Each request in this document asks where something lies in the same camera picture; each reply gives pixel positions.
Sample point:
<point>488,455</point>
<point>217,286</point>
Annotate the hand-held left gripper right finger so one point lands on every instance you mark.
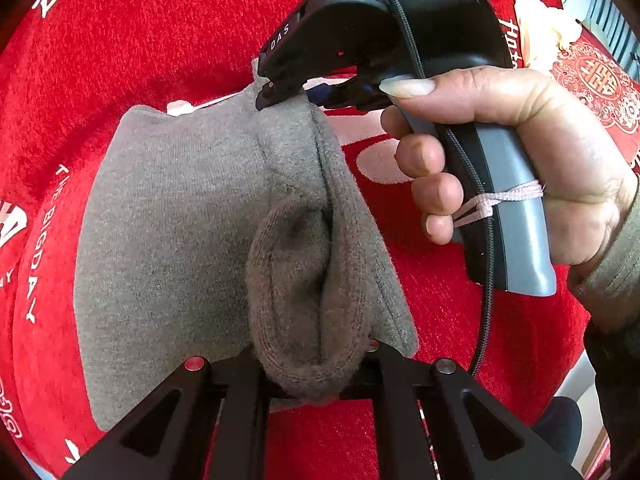
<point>395,385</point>

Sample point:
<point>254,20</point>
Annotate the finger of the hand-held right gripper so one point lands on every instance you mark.
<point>275,95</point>
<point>345,92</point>

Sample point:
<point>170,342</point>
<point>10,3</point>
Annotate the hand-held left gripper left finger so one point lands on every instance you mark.
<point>240,385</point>

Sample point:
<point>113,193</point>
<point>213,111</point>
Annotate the grey knit sweater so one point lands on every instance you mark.
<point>165,235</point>

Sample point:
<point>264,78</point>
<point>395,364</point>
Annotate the person's right forearm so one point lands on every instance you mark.
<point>615,280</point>

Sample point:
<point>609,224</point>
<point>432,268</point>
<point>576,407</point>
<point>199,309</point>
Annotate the person's right hand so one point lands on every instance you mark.
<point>565,135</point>

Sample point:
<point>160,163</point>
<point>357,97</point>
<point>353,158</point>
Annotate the cream crumpled cloth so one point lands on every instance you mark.
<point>540,25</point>

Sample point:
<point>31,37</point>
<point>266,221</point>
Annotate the red patterned cushion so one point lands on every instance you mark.
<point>595,75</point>

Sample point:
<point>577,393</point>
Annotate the dark blue stool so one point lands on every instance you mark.
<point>560,420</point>

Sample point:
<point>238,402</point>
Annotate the red printed blanket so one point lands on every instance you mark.
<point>100,60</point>

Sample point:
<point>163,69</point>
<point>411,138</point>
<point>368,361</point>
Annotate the dark cloth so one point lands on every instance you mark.
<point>620,390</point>

